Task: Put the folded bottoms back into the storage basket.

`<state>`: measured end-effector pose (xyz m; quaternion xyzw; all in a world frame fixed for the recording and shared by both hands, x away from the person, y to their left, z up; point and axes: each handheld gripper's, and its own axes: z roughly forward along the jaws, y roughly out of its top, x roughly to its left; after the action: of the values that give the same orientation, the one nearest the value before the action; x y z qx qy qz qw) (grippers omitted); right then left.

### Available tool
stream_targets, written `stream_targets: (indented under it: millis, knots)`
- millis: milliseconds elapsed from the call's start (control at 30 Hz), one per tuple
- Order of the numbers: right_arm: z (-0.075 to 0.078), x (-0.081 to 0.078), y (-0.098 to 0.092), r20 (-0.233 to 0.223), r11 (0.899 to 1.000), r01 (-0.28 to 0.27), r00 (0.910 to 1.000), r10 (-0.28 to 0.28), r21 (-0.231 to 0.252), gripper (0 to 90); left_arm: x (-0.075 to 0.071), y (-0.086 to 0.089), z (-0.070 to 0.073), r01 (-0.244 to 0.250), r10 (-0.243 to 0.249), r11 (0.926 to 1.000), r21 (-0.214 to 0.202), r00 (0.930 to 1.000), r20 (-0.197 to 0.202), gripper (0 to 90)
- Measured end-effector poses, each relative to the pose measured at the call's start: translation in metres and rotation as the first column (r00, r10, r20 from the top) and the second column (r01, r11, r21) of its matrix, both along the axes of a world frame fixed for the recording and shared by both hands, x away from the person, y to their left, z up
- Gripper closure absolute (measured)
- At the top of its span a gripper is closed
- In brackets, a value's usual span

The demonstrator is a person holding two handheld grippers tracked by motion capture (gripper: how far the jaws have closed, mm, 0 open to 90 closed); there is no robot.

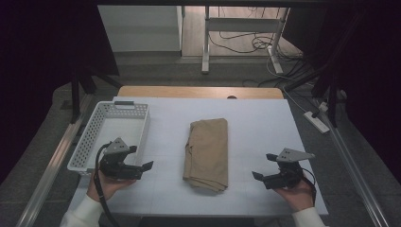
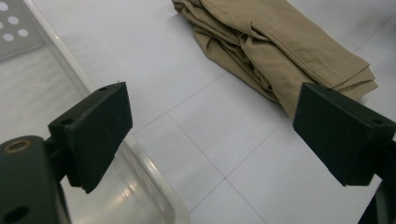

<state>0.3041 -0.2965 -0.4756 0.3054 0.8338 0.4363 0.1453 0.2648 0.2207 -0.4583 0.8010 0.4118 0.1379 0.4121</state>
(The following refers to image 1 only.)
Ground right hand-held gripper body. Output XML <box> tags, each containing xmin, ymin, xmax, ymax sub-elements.
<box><xmin>262</xmin><ymin>148</ymin><xmax>316</xmax><ymax>190</ymax></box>

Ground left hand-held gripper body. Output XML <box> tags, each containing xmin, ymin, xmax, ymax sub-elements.
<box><xmin>98</xmin><ymin>136</ymin><xmax>142</xmax><ymax>181</ymax></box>

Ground white perforated plastic basket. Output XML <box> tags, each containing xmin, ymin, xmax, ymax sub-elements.
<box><xmin>66</xmin><ymin>100</ymin><xmax>151</xmax><ymax>177</ymax></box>

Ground tan pants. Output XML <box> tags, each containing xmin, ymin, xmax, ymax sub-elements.
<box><xmin>182</xmin><ymin>117</ymin><xmax>230</xmax><ymax>193</ymax></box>

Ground person's right hand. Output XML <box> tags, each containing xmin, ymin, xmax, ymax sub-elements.
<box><xmin>273</xmin><ymin>179</ymin><xmax>317</xmax><ymax>212</ymax></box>

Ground person's left hand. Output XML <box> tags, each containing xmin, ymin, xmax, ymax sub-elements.
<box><xmin>86</xmin><ymin>169</ymin><xmax>137</xmax><ymax>202</ymax></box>

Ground white table board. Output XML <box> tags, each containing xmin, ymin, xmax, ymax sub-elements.
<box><xmin>67</xmin><ymin>96</ymin><xmax>329</xmax><ymax>218</ymax></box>

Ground white power strip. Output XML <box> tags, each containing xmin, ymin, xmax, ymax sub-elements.
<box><xmin>303</xmin><ymin>110</ymin><xmax>331</xmax><ymax>134</ymax></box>

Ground wooden table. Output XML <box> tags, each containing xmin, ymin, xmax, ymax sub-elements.
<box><xmin>116</xmin><ymin>85</ymin><xmax>285</xmax><ymax>100</ymax></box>

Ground dark curtain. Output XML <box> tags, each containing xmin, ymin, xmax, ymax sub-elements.
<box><xmin>0</xmin><ymin>0</ymin><xmax>120</xmax><ymax>184</ymax></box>
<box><xmin>282</xmin><ymin>0</ymin><xmax>401</xmax><ymax>185</ymax></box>

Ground white cabinet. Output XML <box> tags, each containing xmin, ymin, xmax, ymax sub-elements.
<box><xmin>96</xmin><ymin>4</ymin><xmax>185</xmax><ymax>59</ymax></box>

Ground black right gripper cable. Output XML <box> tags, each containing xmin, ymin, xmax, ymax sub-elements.
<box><xmin>300</xmin><ymin>167</ymin><xmax>318</xmax><ymax>206</ymax></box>

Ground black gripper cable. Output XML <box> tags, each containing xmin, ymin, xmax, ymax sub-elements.
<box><xmin>93</xmin><ymin>142</ymin><xmax>121</xmax><ymax>227</ymax></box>
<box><xmin>300</xmin><ymin>167</ymin><xmax>318</xmax><ymax>206</ymax></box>

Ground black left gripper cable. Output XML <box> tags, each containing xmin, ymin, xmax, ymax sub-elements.
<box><xmin>93</xmin><ymin>142</ymin><xmax>121</xmax><ymax>227</ymax></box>

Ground aluminium rail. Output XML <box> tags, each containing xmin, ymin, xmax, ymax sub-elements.
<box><xmin>315</xmin><ymin>99</ymin><xmax>391</xmax><ymax>227</ymax></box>
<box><xmin>15</xmin><ymin>94</ymin><xmax>95</xmax><ymax>227</ymax></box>

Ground black floor cable tangle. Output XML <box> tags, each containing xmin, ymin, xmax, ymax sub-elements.
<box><xmin>207</xmin><ymin>6</ymin><xmax>314</xmax><ymax>90</ymax></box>

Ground white desk frame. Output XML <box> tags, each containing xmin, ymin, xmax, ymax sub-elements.
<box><xmin>200</xmin><ymin>6</ymin><xmax>291</xmax><ymax>76</ymax></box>

